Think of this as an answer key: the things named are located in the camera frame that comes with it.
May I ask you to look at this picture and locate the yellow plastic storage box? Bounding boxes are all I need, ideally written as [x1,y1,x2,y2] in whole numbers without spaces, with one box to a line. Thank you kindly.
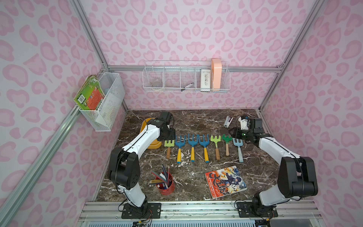
[140,118,162,149]

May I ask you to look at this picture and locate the blue rake yellow handle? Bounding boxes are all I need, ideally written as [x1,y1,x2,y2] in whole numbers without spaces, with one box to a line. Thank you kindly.
[199,134,210,163]
[188,134,199,162]
[175,135,186,164]

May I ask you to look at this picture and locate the light blue rake white handle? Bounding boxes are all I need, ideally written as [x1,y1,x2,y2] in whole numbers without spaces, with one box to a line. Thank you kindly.
[233,138,244,163]

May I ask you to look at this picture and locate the light green rake wooden handle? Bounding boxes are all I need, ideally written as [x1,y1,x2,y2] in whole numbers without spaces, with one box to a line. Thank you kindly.
[210,135,221,161]

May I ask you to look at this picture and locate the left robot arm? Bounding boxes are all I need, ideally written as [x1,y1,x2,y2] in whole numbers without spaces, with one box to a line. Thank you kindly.
[107,111,176,208]

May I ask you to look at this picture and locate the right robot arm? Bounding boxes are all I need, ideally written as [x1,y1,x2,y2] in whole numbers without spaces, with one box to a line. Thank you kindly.
[229,115,319,214]

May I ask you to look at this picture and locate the pink box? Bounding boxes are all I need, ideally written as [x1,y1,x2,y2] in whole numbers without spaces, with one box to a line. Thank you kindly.
[211,58,222,90]

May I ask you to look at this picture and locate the white blue stapler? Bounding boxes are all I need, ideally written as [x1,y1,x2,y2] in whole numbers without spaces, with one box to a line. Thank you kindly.
[224,116,233,128]

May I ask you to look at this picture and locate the black silver pen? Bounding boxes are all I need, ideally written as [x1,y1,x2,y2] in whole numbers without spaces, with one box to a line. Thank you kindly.
[181,83,194,92]

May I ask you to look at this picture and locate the grey round tin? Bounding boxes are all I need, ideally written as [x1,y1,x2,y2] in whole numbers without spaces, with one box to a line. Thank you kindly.
[152,79,163,88]

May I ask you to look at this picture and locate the red pencil cup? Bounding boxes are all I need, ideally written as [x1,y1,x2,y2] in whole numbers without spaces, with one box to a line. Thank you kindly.
[156,172,175,195]

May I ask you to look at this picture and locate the red comic book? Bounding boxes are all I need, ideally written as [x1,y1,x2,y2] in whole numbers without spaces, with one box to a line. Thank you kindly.
[205,166,247,199]

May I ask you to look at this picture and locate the white paper sheet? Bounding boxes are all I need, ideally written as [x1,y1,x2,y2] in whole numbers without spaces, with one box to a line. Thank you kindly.
[95,91,124,130]

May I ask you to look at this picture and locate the white card pack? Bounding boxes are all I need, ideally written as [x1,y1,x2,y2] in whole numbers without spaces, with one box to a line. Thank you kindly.
[200,69,211,92]

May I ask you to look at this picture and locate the green red book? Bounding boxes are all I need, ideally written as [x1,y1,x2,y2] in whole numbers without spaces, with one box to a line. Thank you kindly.
[74,75,105,111]

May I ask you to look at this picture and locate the white wire wall shelf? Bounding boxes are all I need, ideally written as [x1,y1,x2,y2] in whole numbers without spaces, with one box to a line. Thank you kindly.
[142,60,231,92]

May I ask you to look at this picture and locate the white mesh wall basket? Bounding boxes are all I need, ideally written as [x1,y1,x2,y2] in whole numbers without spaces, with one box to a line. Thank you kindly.
[74,72,125,131]

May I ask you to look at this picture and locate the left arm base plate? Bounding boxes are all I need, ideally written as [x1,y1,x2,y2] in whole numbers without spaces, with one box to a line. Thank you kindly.
[121,202,161,219]

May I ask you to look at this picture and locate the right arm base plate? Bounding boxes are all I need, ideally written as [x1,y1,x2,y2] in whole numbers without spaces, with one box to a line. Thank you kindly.
[235,201,279,219]

